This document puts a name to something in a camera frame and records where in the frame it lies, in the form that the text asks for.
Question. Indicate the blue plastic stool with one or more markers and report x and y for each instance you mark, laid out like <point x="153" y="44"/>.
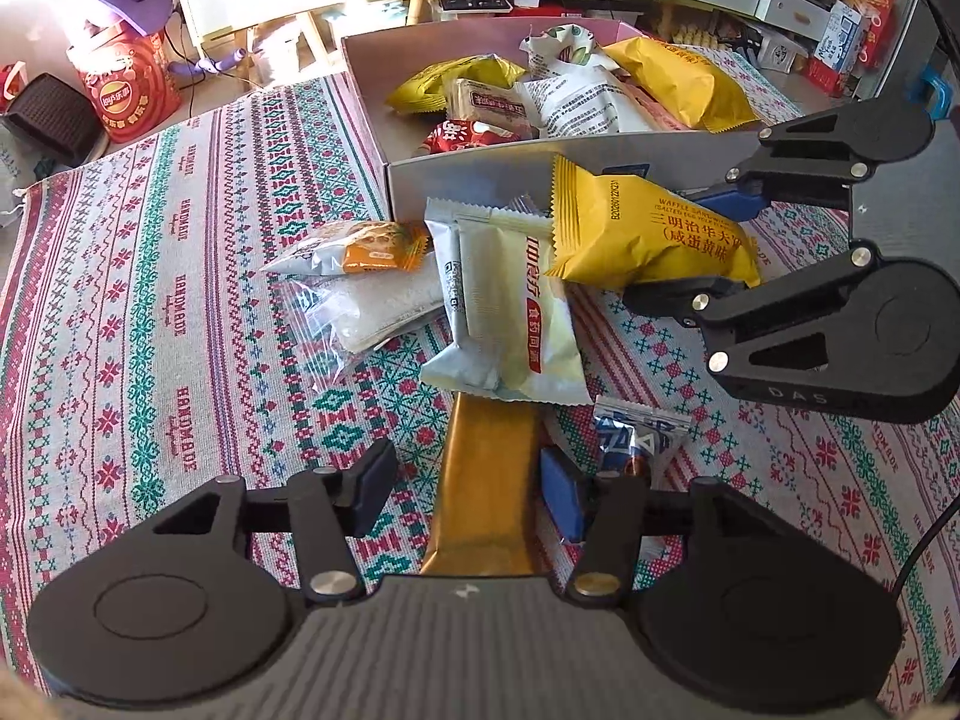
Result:
<point x="930" y="94"/>

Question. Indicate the row of yellow packets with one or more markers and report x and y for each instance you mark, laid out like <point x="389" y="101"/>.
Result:
<point x="701" y="34"/>

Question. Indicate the red chip bucket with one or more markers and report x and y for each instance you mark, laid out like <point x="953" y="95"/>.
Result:
<point x="124" y="90"/>

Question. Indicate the small white drawer unit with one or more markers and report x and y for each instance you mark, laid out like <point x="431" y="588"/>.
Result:
<point x="791" y="15"/>

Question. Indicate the yellow waffle snack packet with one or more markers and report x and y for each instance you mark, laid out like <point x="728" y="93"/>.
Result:
<point x="427" y="86"/>
<point x="637" y="240"/>

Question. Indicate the blue and white candy packet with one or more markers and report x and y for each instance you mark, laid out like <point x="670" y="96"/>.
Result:
<point x="637" y="435"/>

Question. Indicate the cream biscuit packet brown label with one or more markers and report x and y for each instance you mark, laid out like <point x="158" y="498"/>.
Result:
<point x="491" y="105"/>

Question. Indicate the large yellow snack bag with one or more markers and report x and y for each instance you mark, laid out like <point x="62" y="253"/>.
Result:
<point x="682" y="79"/>

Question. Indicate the red plastic bag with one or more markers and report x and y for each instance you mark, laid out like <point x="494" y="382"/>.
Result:
<point x="11" y="86"/>

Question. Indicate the red gift box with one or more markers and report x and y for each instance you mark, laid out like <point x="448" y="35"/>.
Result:
<point x="870" y="15"/>

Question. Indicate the pink cardboard box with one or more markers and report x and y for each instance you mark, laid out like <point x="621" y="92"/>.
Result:
<point x="450" y="180"/>

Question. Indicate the golden foil snack packet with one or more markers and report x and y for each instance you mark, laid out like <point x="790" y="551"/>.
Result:
<point x="484" y="480"/>

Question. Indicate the grey refrigerator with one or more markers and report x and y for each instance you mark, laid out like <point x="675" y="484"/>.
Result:
<point x="911" y="37"/>

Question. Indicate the red snack packet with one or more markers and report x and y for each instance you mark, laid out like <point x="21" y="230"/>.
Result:
<point x="457" y="136"/>

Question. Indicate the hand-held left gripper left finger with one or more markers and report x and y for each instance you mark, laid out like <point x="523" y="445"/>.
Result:
<point x="373" y="487"/>

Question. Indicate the brown woven basket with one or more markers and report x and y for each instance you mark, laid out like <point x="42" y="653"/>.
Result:
<point x="49" y="120"/>

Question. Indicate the white and green patterned packet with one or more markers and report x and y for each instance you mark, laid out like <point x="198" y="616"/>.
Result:
<point x="562" y="49"/>

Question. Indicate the orange and silver snack packet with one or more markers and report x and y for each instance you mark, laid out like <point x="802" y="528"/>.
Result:
<point x="375" y="247"/>

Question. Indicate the large white printed snack bag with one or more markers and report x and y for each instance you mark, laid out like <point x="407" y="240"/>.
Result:
<point x="585" y="101"/>

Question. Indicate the blue and white carton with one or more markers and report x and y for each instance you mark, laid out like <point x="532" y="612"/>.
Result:
<point x="836" y="37"/>

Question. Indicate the clear bag of white snack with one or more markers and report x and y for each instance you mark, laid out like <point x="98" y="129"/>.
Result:
<point x="375" y="307"/>

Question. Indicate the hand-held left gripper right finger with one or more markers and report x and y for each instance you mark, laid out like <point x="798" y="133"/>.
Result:
<point x="566" y="495"/>

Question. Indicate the white and cream snack packet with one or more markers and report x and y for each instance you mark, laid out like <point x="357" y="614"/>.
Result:
<point x="510" y="315"/>

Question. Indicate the patterned woven blanket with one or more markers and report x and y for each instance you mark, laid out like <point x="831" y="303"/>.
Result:
<point x="150" y="315"/>

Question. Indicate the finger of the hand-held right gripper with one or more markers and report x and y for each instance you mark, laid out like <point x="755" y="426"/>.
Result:
<point x="701" y="304"/>
<point x="739" y="202"/>

